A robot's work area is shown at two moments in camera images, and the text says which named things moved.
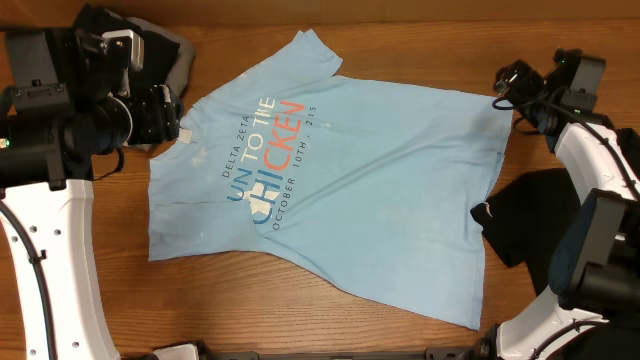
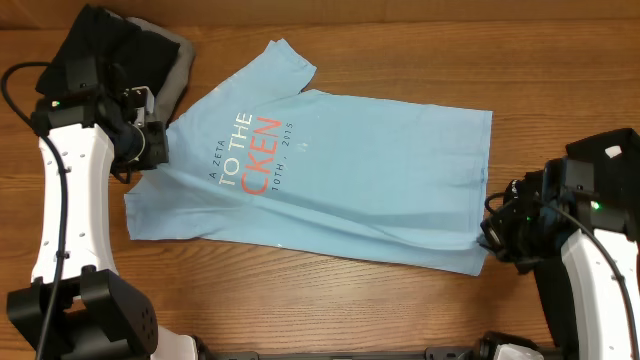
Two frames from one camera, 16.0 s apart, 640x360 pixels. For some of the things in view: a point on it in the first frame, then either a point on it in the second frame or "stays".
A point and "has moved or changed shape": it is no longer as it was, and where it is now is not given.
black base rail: x=484 y=350 stays
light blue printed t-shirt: x=375 y=182 has moved or changed shape
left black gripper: x=163 y=121 -> x=158 y=151
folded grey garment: x=181 y=71 stays
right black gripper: x=507 y=83 -> x=498 y=232
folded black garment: x=152 y=56 stays
